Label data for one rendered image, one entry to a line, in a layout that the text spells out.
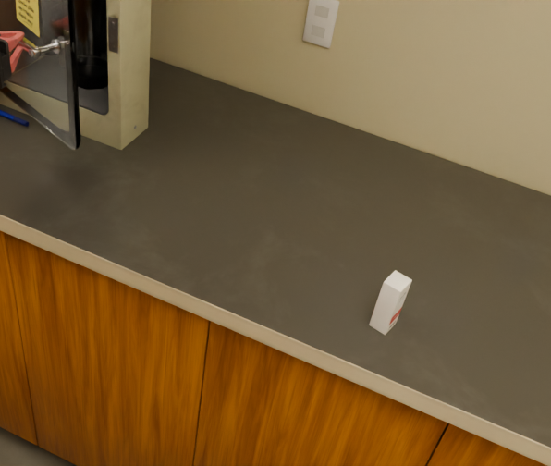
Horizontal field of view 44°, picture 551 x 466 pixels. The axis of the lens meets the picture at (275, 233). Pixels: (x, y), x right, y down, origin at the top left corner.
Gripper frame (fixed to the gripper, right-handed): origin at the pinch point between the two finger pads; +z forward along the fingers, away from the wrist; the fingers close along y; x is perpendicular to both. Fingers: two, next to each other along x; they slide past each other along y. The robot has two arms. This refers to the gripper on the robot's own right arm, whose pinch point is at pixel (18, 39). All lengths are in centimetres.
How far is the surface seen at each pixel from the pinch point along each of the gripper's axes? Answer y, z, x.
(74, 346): -59, -14, -19
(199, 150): -26.0, 22.2, -26.9
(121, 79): -9.1, 12.6, -13.3
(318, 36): -7, 55, -39
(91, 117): -20.5, 12.2, -6.0
